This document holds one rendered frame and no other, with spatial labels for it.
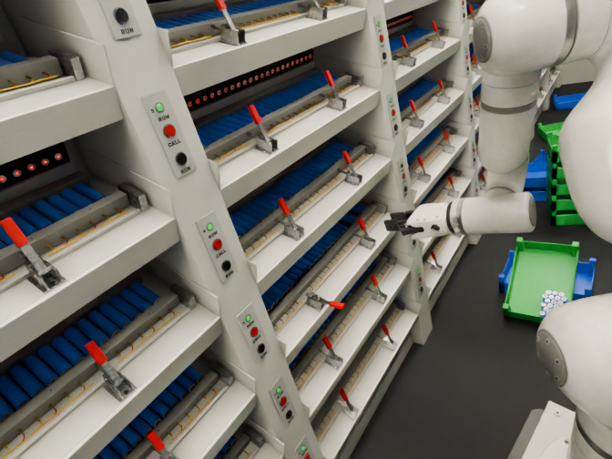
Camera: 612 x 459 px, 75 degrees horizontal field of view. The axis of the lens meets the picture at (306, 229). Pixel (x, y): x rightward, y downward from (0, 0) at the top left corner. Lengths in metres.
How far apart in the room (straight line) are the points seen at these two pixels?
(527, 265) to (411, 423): 0.78
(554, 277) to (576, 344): 1.22
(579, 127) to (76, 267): 0.63
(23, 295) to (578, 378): 0.63
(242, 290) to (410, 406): 0.84
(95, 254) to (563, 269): 1.56
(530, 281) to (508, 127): 1.03
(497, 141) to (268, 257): 0.48
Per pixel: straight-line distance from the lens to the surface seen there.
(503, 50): 0.56
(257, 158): 0.77
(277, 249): 0.83
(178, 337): 0.70
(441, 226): 0.95
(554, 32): 0.56
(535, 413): 1.07
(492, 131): 0.80
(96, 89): 0.59
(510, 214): 0.90
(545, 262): 1.77
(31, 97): 0.59
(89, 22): 0.60
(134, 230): 0.62
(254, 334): 0.78
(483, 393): 1.45
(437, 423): 1.38
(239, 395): 0.84
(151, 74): 0.63
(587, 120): 0.56
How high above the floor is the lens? 1.13
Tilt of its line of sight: 26 degrees down
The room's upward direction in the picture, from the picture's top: 17 degrees counter-clockwise
